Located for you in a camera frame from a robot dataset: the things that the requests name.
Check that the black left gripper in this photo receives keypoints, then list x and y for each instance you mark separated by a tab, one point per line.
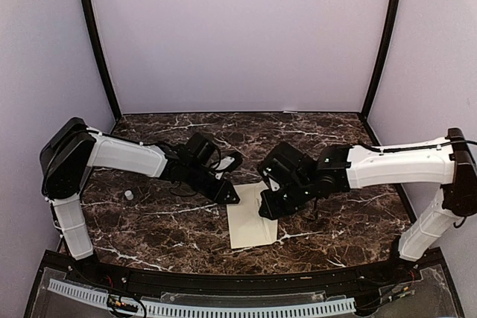
219	194

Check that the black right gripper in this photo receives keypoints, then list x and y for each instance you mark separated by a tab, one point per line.
273	211

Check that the black left frame post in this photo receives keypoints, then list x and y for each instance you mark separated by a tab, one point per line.
100	59

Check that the white slotted cable duct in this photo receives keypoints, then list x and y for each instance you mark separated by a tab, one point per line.
194	305

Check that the black front table rail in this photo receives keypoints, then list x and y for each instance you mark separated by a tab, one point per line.
365	282

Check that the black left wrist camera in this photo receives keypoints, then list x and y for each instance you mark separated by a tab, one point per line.
228	164

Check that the black right frame post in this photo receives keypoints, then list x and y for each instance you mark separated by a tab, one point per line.
381	57

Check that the beige paper envelope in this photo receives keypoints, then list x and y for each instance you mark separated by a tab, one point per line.
246	227

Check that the black frame post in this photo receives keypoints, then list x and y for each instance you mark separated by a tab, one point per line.
381	57
100	59

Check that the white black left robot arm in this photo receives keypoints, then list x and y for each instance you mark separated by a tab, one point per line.
77	148

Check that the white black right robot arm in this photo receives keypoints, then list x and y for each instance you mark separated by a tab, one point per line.
293	178

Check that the white glue stick cap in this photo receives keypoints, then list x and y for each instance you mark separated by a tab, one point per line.
128	195

